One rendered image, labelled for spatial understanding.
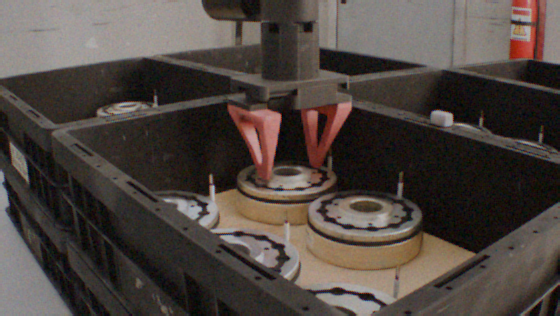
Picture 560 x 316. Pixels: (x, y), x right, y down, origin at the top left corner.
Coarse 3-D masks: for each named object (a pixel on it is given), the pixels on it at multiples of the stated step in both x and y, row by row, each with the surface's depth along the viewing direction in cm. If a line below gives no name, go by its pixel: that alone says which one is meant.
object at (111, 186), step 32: (64, 128) 51; (96, 128) 52; (416, 128) 52; (448, 128) 50; (64, 160) 46; (96, 160) 41; (544, 160) 42; (96, 192) 41; (128, 192) 35; (128, 224) 36; (160, 224) 32; (192, 224) 31; (544, 224) 30; (192, 256) 29; (224, 256) 27; (480, 256) 27; (512, 256) 27; (544, 256) 30; (224, 288) 27; (256, 288) 25; (288, 288) 25; (448, 288) 24; (480, 288) 25
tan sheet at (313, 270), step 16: (224, 192) 63; (224, 208) 58; (224, 224) 55; (240, 224) 55; (256, 224) 55; (288, 240) 51; (304, 240) 51; (432, 240) 51; (304, 256) 49; (416, 256) 48; (432, 256) 48; (448, 256) 48; (464, 256) 48; (304, 272) 46; (320, 272) 46; (336, 272) 46; (352, 272) 46; (368, 272) 46; (384, 272) 46; (400, 272) 45; (416, 272) 45; (432, 272) 45; (384, 288) 43; (400, 288) 43; (416, 288) 43
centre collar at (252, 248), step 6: (228, 240) 43; (234, 240) 43; (240, 240) 43; (246, 240) 43; (252, 240) 43; (240, 246) 43; (246, 246) 43; (252, 246) 42; (258, 246) 42; (252, 252) 41; (258, 252) 41; (258, 258) 41
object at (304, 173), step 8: (272, 168) 59; (280, 168) 60; (288, 168) 60; (296, 168) 59; (304, 168) 59; (272, 176) 57; (280, 176) 57; (296, 176) 57; (304, 176) 57; (288, 184) 56
